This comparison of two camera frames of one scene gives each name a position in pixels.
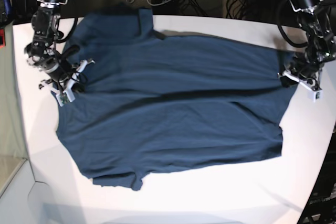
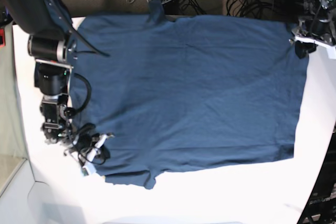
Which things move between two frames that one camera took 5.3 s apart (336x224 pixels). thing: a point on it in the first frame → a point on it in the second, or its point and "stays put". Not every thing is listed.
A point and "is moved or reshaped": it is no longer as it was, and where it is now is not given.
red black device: [2, 42] stays put
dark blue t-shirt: [151, 100] is moved or reshaped
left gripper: [45, 23] → [57, 128]
